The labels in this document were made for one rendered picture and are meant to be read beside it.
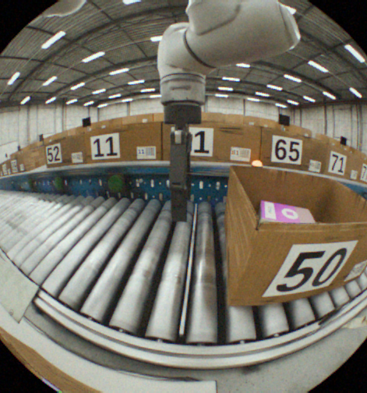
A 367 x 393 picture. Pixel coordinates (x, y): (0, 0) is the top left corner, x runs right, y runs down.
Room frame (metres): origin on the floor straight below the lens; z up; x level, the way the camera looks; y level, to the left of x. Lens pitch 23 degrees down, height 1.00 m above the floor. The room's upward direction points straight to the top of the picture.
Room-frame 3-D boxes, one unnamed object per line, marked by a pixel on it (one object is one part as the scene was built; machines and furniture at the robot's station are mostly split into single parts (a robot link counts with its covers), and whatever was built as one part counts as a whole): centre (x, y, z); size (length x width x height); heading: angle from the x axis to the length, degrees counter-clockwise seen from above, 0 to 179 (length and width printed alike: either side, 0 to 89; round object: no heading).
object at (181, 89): (0.33, 0.00, 1.08); 0.09 x 0.09 x 0.06
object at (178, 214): (0.27, 0.01, 0.87); 0.03 x 0.01 x 0.07; 84
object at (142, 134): (0.79, 0.26, 0.96); 0.39 x 0.29 x 0.17; 84
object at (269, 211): (0.30, -0.27, 0.79); 0.16 x 0.11 x 0.07; 64
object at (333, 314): (0.01, -0.22, 0.78); 0.05 x 0.01 x 0.11; 84
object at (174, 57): (0.32, -0.01, 1.19); 0.13 x 0.11 x 0.16; 35
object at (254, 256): (0.23, -0.29, 0.83); 0.39 x 0.29 x 0.17; 80
